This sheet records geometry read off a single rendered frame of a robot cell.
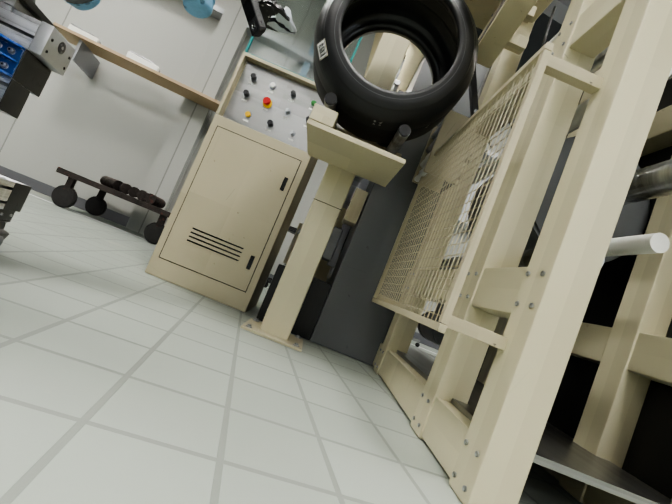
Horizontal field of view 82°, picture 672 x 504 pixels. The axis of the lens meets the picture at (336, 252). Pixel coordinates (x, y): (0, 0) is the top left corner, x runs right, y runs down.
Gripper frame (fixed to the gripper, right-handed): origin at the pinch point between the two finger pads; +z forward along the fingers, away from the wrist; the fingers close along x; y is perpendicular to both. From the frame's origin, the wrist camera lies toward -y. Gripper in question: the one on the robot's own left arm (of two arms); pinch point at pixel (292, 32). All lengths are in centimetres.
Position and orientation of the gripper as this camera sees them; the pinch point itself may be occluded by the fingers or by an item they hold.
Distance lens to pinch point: 143.4
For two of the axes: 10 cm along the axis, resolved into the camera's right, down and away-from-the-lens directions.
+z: 7.0, 2.0, 6.9
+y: 0.5, -9.7, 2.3
